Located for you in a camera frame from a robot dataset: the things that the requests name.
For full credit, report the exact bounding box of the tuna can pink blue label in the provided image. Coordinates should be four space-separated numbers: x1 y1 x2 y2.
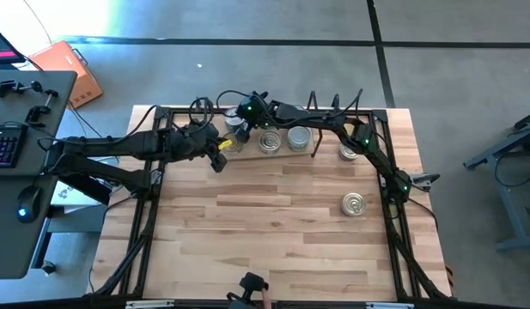
338 143 360 163

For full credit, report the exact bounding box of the silver metal bar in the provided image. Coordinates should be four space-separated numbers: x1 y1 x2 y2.
365 301 416 309
125 299 176 309

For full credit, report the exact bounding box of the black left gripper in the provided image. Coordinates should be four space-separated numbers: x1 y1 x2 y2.
172 123 236 174

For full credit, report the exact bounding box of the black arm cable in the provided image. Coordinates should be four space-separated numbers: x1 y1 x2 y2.
215 88 364 124
118 96 215 145

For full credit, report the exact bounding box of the silver tuna can ringed lid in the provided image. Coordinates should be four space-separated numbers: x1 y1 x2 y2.
258 130 283 155

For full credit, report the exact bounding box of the tuna can with green label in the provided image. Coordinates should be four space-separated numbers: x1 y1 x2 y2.
223 106 248 133
286 125 313 152

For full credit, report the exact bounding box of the black keyboard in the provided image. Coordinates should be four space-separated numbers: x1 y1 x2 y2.
0 124 26 169

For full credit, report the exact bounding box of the grey metal table frame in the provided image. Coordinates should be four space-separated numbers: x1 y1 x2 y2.
463 107 530 253

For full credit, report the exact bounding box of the black aluminium table frame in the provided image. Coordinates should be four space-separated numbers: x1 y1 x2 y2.
90 105 453 301

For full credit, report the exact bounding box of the black desk clamp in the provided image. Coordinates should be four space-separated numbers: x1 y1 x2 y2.
0 79 45 99
23 88 59 129

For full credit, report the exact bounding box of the black desk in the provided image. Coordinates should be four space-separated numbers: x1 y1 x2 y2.
0 70 113 281

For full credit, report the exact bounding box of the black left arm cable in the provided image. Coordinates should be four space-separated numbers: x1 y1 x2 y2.
118 96 215 145

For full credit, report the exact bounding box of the white box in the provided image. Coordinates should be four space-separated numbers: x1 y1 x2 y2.
49 159 119 215

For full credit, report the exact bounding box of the black computer mouse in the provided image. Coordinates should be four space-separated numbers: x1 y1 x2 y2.
16 185 43 225

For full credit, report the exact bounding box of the orange box with handle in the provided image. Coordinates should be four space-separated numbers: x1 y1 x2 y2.
27 39 104 110

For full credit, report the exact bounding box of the wooden shelf with black legs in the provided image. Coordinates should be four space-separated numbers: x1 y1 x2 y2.
194 88 341 163

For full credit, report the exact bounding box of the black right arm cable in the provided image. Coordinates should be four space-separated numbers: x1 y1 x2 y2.
215 88 364 124

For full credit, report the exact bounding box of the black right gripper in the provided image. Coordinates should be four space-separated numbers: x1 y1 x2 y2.
236 92 275 144

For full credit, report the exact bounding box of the black computer monitor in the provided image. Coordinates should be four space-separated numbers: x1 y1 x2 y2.
0 21 26 66

